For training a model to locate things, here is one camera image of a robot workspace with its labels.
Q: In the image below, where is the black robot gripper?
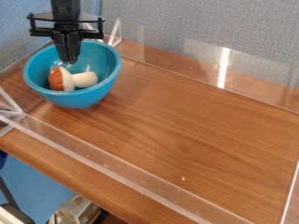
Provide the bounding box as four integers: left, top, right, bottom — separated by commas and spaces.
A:
27, 0, 106, 64

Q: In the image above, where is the brown and white toy mushroom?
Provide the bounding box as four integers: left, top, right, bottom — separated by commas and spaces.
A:
48, 66, 99, 91

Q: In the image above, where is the blue bowl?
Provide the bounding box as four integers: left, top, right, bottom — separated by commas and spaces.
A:
23, 40, 122, 109

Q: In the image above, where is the clear acrylic barrier front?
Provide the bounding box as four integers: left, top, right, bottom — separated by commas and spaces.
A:
0, 87, 254, 224

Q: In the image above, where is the clear acrylic barrier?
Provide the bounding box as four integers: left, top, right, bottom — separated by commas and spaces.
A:
118, 21, 299, 114
0, 87, 254, 224

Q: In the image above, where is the clear acrylic barrier back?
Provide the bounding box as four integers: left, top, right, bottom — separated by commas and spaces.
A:
118, 21, 299, 114

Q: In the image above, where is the white device under table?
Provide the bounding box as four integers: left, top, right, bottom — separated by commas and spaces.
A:
47, 194, 102, 224

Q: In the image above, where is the black and white chair part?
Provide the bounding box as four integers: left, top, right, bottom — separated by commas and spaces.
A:
0, 177, 35, 224

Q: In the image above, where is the clear acrylic corner bracket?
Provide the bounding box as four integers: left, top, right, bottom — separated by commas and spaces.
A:
79, 17, 123, 47

